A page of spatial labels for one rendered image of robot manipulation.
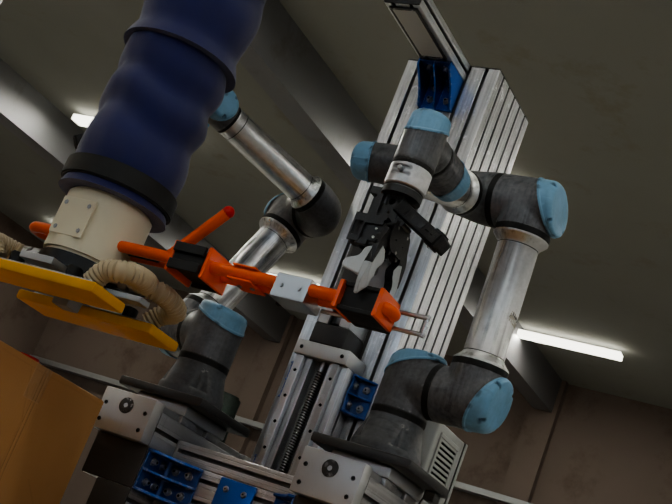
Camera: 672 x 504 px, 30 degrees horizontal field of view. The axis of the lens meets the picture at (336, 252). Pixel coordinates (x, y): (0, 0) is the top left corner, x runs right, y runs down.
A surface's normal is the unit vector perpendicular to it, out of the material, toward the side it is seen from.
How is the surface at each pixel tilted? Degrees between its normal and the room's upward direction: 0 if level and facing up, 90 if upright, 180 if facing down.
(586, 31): 180
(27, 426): 90
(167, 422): 90
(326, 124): 90
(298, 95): 90
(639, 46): 180
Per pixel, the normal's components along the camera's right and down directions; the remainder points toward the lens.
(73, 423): 0.85, 0.18
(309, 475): -0.40, -0.42
